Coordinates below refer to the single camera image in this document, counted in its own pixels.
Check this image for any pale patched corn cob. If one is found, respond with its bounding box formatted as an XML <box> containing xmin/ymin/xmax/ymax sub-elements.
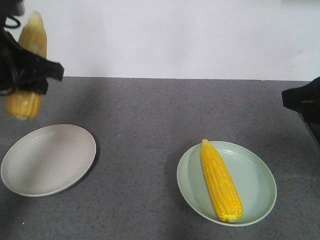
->
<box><xmin>5</xmin><ymin>11</ymin><xmax>48</xmax><ymax>120</ymax></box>

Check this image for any yellow corn cob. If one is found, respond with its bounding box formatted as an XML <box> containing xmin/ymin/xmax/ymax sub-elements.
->
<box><xmin>200</xmin><ymin>139</ymin><xmax>244</xmax><ymax>223</ymax></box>

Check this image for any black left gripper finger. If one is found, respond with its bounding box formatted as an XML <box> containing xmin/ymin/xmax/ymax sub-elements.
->
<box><xmin>34</xmin><ymin>58</ymin><xmax>65</xmax><ymax>82</ymax></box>
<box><xmin>24</xmin><ymin>79</ymin><xmax>49</xmax><ymax>95</ymax></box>

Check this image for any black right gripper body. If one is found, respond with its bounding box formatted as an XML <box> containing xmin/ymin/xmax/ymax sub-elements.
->
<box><xmin>281</xmin><ymin>77</ymin><xmax>320</xmax><ymax>123</ymax></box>

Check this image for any black induction cooktop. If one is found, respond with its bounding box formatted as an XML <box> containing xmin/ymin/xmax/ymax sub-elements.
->
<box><xmin>307</xmin><ymin>122</ymin><xmax>320</xmax><ymax>145</ymax></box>

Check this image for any beige round plate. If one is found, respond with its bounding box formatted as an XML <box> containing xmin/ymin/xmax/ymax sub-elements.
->
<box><xmin>0</xmin><ymin>124</ymin><xmax>97</xmax><ymax>197</ymax></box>

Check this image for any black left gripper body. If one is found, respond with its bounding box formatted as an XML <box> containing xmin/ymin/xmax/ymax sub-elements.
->
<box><xmin>0</xmin><ymin>0</ymin><xmax>38</xmax><ymax>96</ymax></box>

